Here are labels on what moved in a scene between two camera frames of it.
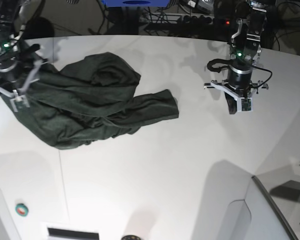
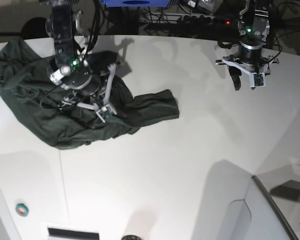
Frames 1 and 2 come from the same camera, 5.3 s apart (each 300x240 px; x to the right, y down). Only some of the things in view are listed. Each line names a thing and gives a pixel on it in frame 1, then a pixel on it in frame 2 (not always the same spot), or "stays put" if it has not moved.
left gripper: [12, 75] -> [90, 86]
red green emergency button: [22, 209] stays put
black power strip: [203, 20] stays put
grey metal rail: [265, 191] stays put
